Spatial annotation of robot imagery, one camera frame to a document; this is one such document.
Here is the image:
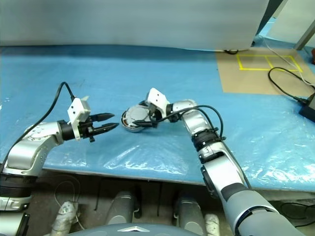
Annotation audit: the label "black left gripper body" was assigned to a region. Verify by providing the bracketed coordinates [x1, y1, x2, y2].
[78, 115, 97, 143]

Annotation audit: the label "silver finned motor lid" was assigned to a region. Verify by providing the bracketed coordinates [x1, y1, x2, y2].
[121, 104, 151, 130]

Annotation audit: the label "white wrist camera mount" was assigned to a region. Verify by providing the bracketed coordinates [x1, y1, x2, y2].
[66, 95, 91, 141]
[144, 87, 170, 118]

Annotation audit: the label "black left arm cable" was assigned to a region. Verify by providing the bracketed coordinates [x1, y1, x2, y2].
[0, 82, 76, 170]

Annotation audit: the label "silver motor housing copper windings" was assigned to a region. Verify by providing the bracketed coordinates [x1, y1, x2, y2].
[120, 110, 146, 134]

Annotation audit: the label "grey metal post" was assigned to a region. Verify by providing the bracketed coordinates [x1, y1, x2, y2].
[295, 22, 315, 51]

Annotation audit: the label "thin black hanging strap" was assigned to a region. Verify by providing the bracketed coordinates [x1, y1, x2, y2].
[94, 178, 103, 212]

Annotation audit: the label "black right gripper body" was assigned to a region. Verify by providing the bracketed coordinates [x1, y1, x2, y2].
[148, 104, 163, 128]

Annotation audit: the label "dark grey upright bar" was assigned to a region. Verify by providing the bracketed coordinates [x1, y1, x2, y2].
[253, 0, 291, 42]

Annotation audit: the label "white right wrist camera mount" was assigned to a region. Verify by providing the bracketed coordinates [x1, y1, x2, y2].
[144, 87, 170, 118]

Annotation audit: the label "yellow tape grid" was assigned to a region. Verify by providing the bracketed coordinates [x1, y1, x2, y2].
[236, 54, 303, 72]

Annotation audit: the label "black power adapter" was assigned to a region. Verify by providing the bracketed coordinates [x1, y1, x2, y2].
[299, 92, 315, 120]

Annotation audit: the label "thin white cable loop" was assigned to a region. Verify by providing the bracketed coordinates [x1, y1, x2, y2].
[53, 180, 83, 231]

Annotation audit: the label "brown cardboard sheet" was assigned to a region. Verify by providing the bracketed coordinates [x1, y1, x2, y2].
[215, 47, 315, 95]

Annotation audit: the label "white mottled foot shape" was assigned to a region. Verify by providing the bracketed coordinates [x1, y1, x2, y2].
[203, 213, 221, 236]
[50, 200, 80, 236]

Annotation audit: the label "white partition board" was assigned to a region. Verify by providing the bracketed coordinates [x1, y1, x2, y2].
[0, 0, 271, 51]

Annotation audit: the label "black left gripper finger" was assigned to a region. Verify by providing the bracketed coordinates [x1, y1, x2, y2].
[93, 113, 115, 122]
[93, 122, 121, 136]

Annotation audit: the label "black floor cables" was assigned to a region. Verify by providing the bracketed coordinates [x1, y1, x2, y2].
[279, 200, 315, 228]

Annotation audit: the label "white panel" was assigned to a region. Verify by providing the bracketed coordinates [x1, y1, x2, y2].
[267, 0, 315, 41]

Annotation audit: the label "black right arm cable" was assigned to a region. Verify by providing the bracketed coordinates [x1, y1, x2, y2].
[150, 105, 253, 191]

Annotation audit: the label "grey torso cover with logo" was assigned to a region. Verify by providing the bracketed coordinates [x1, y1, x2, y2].
[67, 222, 184, 236]

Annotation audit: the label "black power cable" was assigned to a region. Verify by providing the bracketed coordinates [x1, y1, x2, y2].
[267, 66, 315, 105]

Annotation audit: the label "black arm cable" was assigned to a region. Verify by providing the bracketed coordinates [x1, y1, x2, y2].
[0, 82, 76, 170]
[150, 105, 253, 191]

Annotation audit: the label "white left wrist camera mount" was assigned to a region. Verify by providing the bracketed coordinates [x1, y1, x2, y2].
[66, 95, 91, 141]

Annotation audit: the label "grey rounded leg shape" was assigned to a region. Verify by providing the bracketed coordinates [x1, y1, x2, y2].
[107, 191, 135, 226]
[175, 191, 207, 230]

